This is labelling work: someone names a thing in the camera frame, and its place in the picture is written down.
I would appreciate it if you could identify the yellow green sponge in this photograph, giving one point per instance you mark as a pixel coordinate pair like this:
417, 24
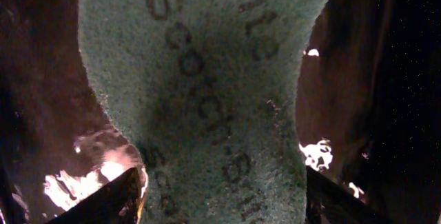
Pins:
206, 90

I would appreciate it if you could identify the black sponge tray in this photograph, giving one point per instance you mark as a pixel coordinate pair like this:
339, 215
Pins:
58, 145

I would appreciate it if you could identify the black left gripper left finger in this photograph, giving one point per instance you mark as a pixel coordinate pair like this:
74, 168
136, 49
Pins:
115, 203

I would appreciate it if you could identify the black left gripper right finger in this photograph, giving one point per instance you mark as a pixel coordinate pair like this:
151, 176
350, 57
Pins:
329, 203

